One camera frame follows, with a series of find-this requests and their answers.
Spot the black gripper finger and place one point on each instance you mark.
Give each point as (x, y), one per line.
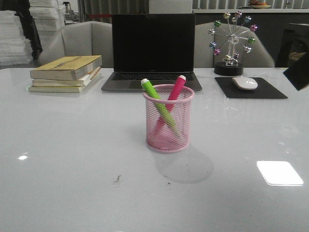
(298, 72)

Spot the green marker pen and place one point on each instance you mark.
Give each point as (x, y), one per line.
(164, 113)

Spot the pink marker pen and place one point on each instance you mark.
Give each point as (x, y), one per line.
(173, 96)

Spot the pink mesh pen holder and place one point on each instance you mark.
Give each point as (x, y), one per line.
(166, 141)

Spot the black mouse pad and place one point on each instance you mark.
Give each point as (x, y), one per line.
(264, 89)

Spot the white computer mouse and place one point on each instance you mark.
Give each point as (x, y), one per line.
(244, 83)

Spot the ferris wheel desk ornament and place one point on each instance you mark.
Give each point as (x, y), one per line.
(230, 64)

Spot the fruit bowl on counter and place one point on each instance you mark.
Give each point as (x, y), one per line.
(256, 4)

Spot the grey right armchair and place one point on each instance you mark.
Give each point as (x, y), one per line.
(209, 50)

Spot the grey armchair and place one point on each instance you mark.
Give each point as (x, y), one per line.
(81, 39)
(209, 50)

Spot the grey laptop black screen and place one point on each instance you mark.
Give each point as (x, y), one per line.
(159, 47)

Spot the grey left armchair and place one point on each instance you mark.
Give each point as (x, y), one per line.
(81, 39)

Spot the middle white book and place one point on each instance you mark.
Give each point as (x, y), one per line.
(83, 81)

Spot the top yellow book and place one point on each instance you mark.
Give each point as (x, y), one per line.
(67, 68)

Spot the bottom pale book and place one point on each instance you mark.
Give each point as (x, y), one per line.
(59, 89)

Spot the white foam sheet stack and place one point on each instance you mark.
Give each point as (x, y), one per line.
(26, 28)

